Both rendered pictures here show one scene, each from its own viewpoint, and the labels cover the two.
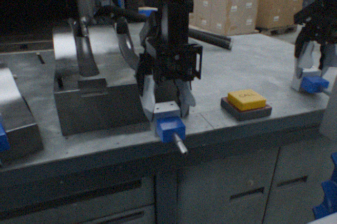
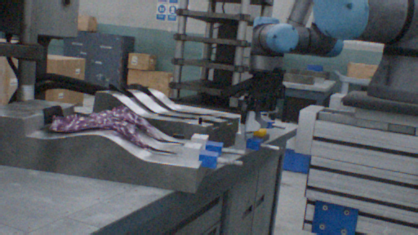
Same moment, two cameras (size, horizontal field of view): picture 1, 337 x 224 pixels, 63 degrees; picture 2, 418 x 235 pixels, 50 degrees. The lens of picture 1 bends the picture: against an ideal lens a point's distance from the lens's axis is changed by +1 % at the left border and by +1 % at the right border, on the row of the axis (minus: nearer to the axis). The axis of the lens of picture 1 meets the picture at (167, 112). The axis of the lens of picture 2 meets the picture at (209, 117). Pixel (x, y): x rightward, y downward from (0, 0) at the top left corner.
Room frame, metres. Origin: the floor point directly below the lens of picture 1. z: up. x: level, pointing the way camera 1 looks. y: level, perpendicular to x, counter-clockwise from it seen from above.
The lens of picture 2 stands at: (-0.37, 1.08, 1.10)
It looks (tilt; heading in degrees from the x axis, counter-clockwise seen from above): 9 degrees down; 312
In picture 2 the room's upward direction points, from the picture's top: 6 degrees clockwise
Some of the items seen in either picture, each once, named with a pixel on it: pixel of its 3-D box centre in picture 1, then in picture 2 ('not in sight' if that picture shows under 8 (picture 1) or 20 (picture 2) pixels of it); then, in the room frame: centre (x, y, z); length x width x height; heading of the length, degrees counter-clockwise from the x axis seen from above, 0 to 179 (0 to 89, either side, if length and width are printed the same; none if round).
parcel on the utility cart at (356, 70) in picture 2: not in sight; (361, 73); (2.59, -5.47, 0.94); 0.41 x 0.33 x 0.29; 32
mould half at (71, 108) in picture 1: (109, 58); (151, 114); (0.71, 0.16, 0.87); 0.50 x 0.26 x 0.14; 19
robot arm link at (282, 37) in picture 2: not in sight; (284, 38); (0.33, 0.04, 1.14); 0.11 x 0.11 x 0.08; 57
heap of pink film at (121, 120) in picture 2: not in sight; (106, 121); (0.52, 0.46, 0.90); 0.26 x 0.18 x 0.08; 36
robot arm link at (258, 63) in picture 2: not in sight; (261, 64); (0.43, 0.00, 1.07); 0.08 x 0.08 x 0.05
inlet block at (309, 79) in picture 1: (317, 85); (269, 124); (0.62, -0.36, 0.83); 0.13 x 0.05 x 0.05; 8
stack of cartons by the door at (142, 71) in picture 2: not in sight; (151, 78); (5.86, -4.16, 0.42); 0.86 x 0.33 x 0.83; 24
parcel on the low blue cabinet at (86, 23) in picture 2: not in sight; (83, 23); (7.11, -3.48, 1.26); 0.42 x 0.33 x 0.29; 24
